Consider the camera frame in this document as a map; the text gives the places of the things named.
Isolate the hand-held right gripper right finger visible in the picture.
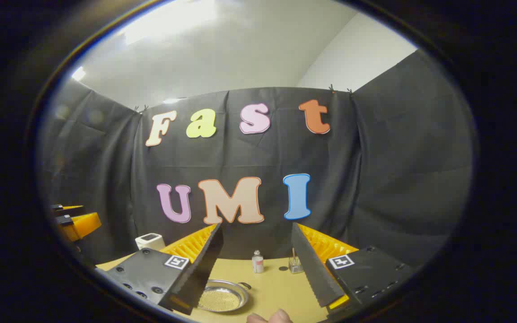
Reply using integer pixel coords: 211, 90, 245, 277
291, 222, 415, 320

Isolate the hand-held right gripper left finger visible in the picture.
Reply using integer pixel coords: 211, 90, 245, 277
96, 223, 224, 315

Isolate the yellow soybeans pile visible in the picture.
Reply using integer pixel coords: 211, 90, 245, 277
200, 288, 240, 310

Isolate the stainless steel pot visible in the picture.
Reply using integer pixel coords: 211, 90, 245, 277
197, 279, 252, 313

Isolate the white toaster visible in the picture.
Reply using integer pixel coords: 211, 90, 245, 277
135, 233, 166, 251

